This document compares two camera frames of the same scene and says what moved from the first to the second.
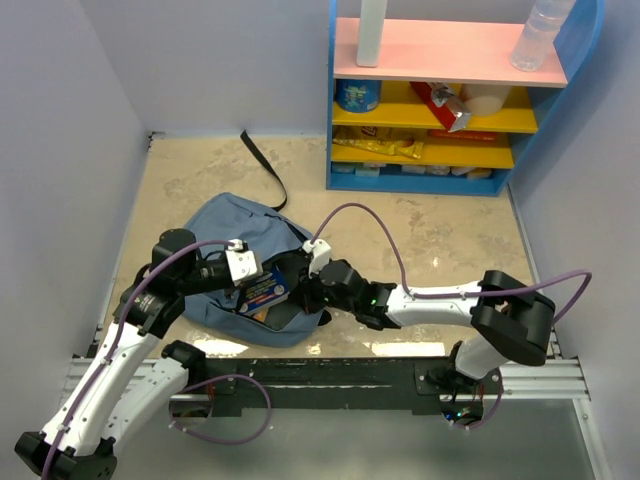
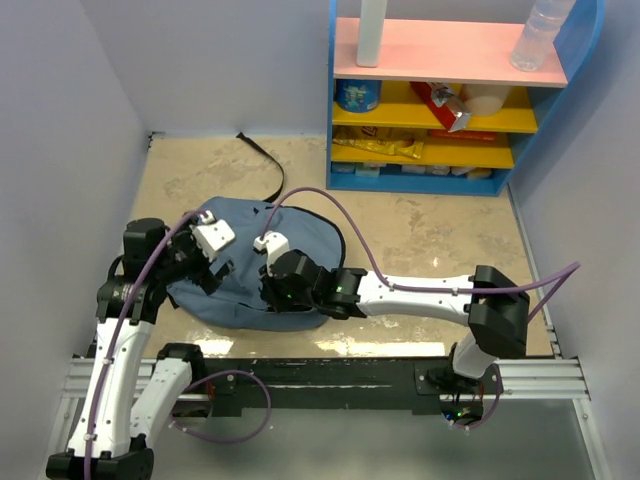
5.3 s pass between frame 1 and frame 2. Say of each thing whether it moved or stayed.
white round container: stayed
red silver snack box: stayed
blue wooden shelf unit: stayed
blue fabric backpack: moved
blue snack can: stayed
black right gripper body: moved
